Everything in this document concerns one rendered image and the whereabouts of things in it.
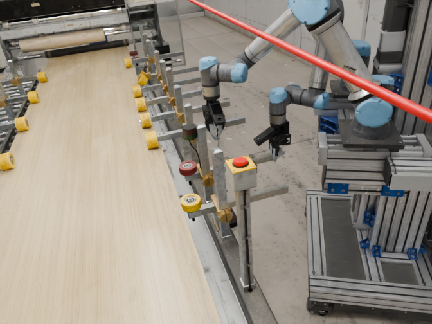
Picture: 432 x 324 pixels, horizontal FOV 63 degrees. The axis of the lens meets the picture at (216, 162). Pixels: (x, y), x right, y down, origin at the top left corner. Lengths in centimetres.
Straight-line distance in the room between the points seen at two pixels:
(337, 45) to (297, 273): 145
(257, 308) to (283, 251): 116
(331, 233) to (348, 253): 17
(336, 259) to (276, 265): 40
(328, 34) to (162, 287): 95
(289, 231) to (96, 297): 166
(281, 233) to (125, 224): 141
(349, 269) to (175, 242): 113
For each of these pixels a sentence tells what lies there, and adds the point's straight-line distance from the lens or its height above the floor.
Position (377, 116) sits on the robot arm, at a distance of 132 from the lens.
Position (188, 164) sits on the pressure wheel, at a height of 91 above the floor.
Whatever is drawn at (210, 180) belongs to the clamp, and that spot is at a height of 85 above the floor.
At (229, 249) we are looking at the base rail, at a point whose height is 70.
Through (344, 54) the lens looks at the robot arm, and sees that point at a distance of 128.
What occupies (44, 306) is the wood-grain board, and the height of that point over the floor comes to 90.
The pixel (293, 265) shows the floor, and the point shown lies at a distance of 233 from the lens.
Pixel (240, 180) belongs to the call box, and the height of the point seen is 119.
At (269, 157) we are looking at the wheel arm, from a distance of 170.
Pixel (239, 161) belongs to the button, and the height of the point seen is 123.
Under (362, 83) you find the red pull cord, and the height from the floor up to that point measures 164.
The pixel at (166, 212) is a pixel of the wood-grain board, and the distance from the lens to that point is 135.
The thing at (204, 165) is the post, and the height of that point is 92.
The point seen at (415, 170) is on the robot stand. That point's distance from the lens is 152.
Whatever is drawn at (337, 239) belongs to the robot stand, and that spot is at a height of 21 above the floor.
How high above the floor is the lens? 175
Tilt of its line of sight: 32 degrees down
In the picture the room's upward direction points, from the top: 6 degrees counter-clockwise
